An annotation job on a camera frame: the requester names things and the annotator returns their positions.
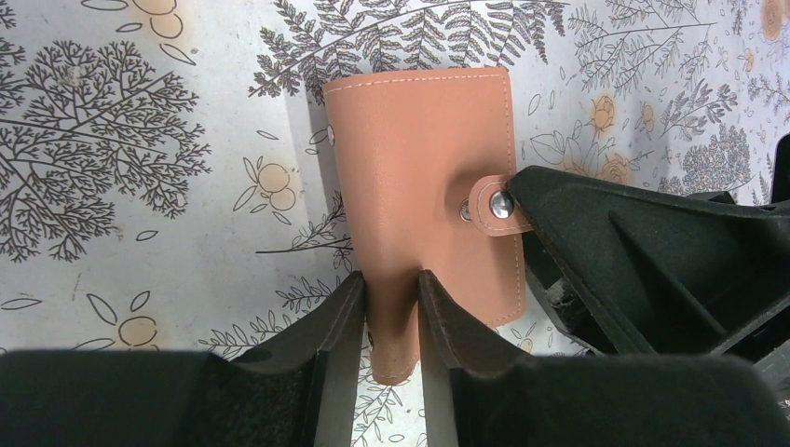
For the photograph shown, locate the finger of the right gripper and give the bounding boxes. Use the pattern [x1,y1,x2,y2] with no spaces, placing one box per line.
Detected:
[523,234,608,355]
[506,167,789,361]

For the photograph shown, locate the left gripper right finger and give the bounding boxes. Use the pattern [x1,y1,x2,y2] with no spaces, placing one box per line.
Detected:
[418,270,789,446]

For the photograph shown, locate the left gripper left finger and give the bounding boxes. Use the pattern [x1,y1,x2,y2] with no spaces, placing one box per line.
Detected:
[1,272,365,446]

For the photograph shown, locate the brown leather card holder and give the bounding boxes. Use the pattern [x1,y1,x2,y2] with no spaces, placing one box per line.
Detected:
[323,68,529,386]

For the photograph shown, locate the floral table mat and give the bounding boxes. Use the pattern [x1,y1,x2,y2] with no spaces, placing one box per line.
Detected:
[1,1,789,446]

